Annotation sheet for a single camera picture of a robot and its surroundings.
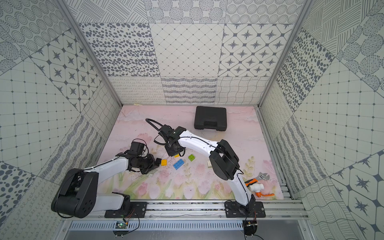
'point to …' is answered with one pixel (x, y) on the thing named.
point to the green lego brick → (191, 157)
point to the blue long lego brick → (178, 164)
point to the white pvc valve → (256, 187)
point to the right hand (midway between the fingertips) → (176, 152)
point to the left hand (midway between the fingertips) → (162, 166)
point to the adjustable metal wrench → (262, 176)
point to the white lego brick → (209, 163)
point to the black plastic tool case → (207, 117)
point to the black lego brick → (158, 161)
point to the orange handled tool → (258, 194)
